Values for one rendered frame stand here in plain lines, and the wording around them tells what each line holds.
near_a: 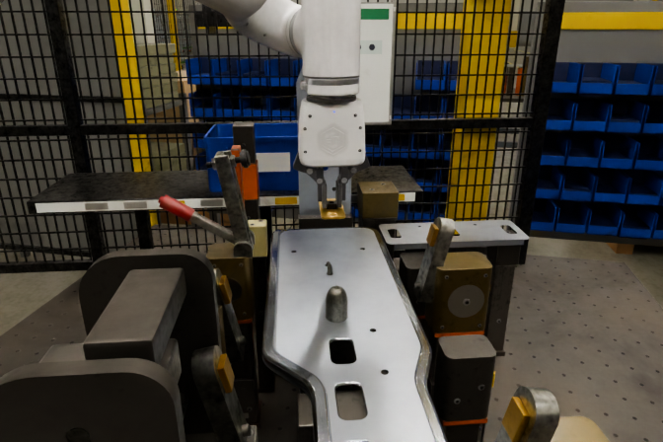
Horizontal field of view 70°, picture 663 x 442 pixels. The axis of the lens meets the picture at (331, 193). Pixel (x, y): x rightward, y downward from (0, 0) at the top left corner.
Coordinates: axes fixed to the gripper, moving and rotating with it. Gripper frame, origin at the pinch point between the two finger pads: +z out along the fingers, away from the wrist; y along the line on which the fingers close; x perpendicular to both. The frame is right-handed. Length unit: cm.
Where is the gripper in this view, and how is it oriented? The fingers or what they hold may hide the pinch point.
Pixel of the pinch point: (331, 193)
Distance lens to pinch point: 76.1
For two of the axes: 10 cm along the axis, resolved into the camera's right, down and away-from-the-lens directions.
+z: 0.0, 9.4, 3.3
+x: -0.8, -3.3, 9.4
